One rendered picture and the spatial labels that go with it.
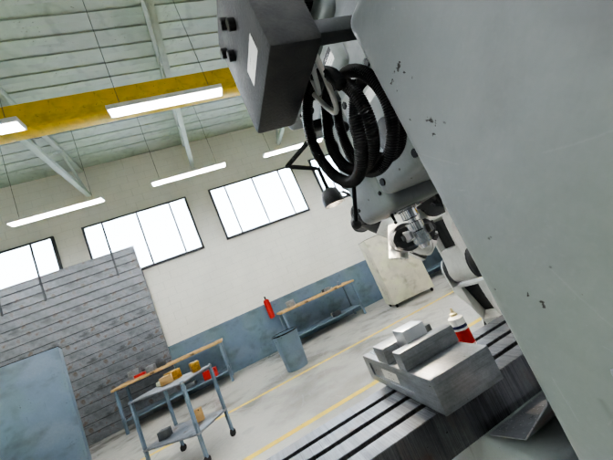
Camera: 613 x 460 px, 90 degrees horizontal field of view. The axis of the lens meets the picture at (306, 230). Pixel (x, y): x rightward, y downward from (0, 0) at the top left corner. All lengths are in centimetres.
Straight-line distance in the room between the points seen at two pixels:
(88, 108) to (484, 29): 566
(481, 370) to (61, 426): 606
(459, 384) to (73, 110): 572
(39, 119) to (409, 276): 697
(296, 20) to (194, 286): 798
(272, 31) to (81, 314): 851
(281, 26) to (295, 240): 823
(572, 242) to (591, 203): 4
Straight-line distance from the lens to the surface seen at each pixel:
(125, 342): 847
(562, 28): 34
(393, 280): 700
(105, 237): 889
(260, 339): 824
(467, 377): 73
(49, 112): 595
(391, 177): 69
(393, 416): 78
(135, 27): 667
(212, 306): 822
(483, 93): 37
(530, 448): 75
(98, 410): 875
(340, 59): 77
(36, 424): 639
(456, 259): 159
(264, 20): 47
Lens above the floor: 123
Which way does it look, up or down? 9 degrees up
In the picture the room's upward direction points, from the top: 24 degrees counter-clockwise
